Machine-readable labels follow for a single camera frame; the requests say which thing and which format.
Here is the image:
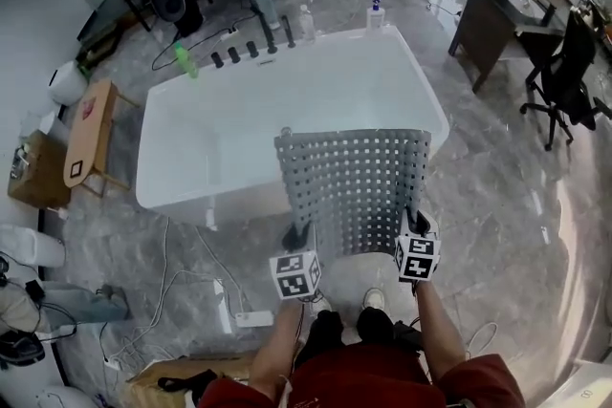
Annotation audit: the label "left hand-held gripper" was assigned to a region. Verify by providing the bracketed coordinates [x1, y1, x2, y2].
[269, 222, 322, 301]

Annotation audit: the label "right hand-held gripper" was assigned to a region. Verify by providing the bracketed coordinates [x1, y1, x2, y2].
[394, 207, 442, 285]

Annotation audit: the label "grey perforated bath mat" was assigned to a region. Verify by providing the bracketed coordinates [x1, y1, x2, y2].
[273, 127, 434, 257]

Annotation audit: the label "white bathtub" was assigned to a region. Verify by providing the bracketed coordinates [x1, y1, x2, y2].
[134, 24, 452, 231]

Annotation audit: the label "person's left forearm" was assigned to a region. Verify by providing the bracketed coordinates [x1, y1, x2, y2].
[247, 297, 308, 392]

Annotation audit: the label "person's right forearm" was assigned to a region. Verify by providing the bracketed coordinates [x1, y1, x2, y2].
[413, 278, 469, 379]

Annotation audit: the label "grey marble floor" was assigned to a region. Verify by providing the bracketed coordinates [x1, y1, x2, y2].
[0, 0, 612, 402]

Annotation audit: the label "tall black peg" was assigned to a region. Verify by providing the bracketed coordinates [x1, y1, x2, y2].
[259, 11, 279, 54]

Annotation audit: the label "person's left white shoe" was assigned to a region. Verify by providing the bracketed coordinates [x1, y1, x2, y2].
[309, 294, 335, 317]

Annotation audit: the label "person's white shoe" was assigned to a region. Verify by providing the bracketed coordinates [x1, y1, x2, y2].
[309, 294, 335, 317]
[361, 287, 387, 312]

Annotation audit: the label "person's right white shoe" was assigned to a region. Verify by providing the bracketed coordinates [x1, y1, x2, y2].
[361, 287, 387, 312]

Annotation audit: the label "white power strip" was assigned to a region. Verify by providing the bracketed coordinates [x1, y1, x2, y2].
[234, 310, 275, 328]

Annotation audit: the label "person's black trousers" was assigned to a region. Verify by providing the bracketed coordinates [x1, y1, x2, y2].
[297, 306, 426, 351]

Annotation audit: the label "person's red shirt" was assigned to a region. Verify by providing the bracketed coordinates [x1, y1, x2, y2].
[197, 340, 528, 408]

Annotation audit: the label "black office chair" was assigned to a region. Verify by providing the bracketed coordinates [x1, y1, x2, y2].
[518, 6, 612, 153]

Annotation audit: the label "large cardboard box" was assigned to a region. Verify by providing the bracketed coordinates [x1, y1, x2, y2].
[123, 350, 260, 408]

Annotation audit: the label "green plastic bottle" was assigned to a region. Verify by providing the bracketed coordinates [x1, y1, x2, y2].
[172, 40, 200, 79]

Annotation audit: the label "white pump bottle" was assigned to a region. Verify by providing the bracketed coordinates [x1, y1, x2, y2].
[365, 0, 386, 32]

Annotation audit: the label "dark wooden desk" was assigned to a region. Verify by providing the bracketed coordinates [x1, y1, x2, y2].
[448, 0, 571, 96]

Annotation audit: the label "clear water bottle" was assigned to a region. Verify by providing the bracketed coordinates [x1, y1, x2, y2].
[298, 4, 317, 46]

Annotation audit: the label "oval wooden table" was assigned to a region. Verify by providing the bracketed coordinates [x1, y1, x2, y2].
[62, 77, 141, 198]

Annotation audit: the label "white carton box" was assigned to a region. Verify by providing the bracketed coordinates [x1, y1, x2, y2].
[548, 356, 612, 408]

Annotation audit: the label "white toilet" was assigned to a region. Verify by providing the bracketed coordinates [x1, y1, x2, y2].
[32, 385, 98, 408]
[0, 223, 67, 269]

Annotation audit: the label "metal shelf rack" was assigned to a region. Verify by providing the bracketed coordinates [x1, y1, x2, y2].
[577, 0, 612, 54]

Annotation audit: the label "white rounded appliance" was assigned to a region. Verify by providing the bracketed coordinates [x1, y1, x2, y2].
[47, 59, 90, 107]

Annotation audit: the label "dark glass panel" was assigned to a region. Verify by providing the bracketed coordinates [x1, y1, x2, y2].
[75, 0, 141, 64]

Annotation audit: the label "left hand-held gripper cable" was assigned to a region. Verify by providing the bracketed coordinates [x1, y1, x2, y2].
[290, 297, 308, 351]

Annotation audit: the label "white power cable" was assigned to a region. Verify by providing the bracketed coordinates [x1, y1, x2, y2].
[101, 213, 251, 370]

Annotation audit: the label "black strap bag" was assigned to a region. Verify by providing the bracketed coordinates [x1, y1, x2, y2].
[156, 369, 220, 398]

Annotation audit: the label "black hand shower handle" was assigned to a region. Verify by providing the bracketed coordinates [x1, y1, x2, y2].
[281, 14, 297, 50]

